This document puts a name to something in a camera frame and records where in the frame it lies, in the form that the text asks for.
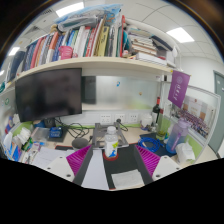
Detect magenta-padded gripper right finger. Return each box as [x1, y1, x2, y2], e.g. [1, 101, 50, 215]
[133, 144, 183, 187]

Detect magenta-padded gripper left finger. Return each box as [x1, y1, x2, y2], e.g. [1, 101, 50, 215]
[44, 144, 95, 187]

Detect clear plastic drink bottle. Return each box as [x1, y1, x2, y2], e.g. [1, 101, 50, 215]
[104, 125, 120, 159]

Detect purple water pitcher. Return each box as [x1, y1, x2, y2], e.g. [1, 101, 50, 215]
[165, 119, 191, 154]

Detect dark blue pad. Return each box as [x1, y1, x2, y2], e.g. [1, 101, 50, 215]
[139, 133, 174, 158]

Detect grey ribbed cup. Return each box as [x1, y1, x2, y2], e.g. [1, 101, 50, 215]
[71, 137, 90, 150]

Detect white paper sheets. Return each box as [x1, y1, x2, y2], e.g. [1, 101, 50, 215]
[31, 146, 110, 191]

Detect green translucent cup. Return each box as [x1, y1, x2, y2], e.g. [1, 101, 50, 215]
[155, 114, 171, 141]

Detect clear plastic box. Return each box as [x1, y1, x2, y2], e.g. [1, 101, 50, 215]
[31, 127, 50, 143]

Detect white jar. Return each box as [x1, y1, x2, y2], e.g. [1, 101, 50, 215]
[140, 113, 154, 129]

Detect flat round red coaster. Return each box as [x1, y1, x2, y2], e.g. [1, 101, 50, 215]
[102, 151, 120, 162]

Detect dark wine bottle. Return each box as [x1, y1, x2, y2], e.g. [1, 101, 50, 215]
[152, 96, 161, 126]

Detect group photo poster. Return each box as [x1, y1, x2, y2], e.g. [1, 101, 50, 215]
[173, 94, 216, 139]

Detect black computer monitor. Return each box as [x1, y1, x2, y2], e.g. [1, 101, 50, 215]
[14, 68, 83, 129]

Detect grey door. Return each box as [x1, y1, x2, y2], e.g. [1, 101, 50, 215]
[208, 70, 224, 154]

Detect purple pennant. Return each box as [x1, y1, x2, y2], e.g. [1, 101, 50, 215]
[167, 69, 191, 109]

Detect ceiling lights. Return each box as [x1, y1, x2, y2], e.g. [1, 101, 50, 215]
[0, 2, 195, 76]

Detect coiled blue cable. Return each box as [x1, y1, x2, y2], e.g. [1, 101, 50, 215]
[137, 137, 161, 153]

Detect black cables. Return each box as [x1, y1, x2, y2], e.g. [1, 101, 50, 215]
[54, 116, 91, 139]

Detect white wall socket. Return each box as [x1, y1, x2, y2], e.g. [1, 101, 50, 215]
[128, 112, 139, 123]
[99, 113, 113, 124]
[114, 113, 126, 124]

